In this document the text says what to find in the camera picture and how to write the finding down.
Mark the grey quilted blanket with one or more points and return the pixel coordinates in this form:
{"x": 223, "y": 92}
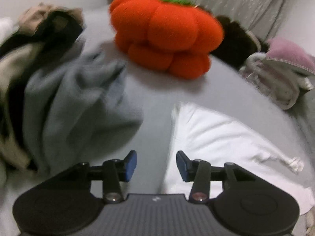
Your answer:
{"x": 305, "y": 118}

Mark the white pants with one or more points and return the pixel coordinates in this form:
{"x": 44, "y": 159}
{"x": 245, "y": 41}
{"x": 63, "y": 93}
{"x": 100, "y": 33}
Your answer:
{"x": 214, "y": 137}

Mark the grey garment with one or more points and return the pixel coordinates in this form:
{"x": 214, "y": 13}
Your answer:
{"x": 78, "y": 108}

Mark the dark brown garment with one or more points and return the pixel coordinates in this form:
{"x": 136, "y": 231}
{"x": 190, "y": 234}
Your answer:
{"x": 236, "y": 41}

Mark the purple pillow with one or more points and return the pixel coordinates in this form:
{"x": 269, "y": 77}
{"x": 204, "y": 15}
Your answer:
{"x": 288, "y": 51}

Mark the cream garment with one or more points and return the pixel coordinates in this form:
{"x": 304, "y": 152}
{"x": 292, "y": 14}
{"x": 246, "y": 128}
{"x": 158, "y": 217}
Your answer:
{"x": 12, "y": 68}

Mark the beige garment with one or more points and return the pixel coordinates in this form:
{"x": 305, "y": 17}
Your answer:
{"x": 34, "y": 17}

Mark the orange pumpkin plush pillow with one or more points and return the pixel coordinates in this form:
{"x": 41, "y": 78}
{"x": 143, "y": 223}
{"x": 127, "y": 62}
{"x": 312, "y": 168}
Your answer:
{"x": 167, "y": 32}

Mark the folded grey pink quilt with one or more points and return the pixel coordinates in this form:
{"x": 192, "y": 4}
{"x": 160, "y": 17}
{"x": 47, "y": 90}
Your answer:
{"x": 273, "y": 81}

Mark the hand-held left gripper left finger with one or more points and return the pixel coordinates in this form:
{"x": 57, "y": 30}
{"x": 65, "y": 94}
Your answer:
{"x": 131, "y": 163}

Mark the white cloth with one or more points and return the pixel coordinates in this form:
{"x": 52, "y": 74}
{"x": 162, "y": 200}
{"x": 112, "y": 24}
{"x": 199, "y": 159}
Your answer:
{"x": 6, "y": 28}

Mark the pile of beige black clothes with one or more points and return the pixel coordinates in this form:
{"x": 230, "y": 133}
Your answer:
{"x": 59, "y": 29}

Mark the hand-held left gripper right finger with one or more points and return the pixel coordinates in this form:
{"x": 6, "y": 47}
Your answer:
{"x": 182, "y": 164}

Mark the grey star-patterned pillow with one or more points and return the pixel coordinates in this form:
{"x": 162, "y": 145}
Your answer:
{"x": 241, "y": 2}

